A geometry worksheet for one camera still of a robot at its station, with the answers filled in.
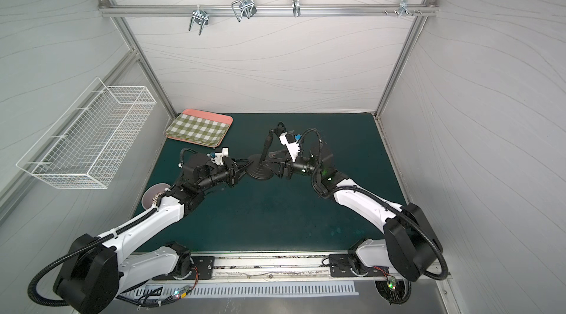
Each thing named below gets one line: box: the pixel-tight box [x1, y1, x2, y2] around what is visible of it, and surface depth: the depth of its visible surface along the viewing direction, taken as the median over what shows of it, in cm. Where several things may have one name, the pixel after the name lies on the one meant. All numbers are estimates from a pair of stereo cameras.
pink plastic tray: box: [165, 108, 234, 148], surface depth 117 cm
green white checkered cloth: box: [165, 112, 232, 146], surface depth 116 cm
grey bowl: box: [141, 182, 171, 211], surface depth 88 cm
